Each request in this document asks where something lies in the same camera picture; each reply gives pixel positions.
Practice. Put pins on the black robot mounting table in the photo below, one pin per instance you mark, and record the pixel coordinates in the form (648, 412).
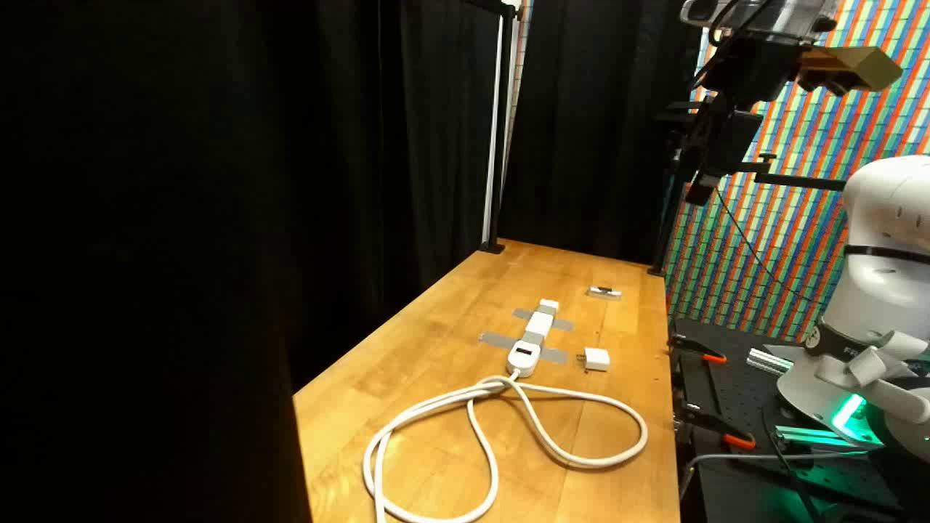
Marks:
(736, 496)

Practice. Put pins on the grey metal cylinder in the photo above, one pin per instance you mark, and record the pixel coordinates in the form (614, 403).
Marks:
(767, 362)

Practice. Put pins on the gold wrist camera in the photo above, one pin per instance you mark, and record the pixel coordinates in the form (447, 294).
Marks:
(853, 69)

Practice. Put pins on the green status light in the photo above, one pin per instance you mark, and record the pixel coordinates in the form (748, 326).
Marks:
(853, 416)

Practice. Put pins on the white charger brick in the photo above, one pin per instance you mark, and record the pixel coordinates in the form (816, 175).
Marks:
(596, 360)

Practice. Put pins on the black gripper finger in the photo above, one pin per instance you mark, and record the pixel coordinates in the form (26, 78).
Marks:
(705, 146)
(748, 136)

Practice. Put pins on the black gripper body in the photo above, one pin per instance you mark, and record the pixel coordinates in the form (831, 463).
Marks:
(750, 69)

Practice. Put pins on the white vertical pole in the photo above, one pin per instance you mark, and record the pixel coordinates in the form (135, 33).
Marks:
(491, 146)

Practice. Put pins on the green-lit metal bar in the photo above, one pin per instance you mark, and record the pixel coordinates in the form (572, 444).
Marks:
(803, 437)

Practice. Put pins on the black curtain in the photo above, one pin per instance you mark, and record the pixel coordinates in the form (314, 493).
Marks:
(193, 192)

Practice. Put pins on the black camera stand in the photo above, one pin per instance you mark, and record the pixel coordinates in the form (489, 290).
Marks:
(670, 223)

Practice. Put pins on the grey tape strip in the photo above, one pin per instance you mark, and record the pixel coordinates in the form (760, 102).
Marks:
(494, 342)

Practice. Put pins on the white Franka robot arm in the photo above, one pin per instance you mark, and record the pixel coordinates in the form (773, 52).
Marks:
(889, 214)

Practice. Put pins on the black post with base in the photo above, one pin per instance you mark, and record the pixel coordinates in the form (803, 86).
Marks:
(491, 248)

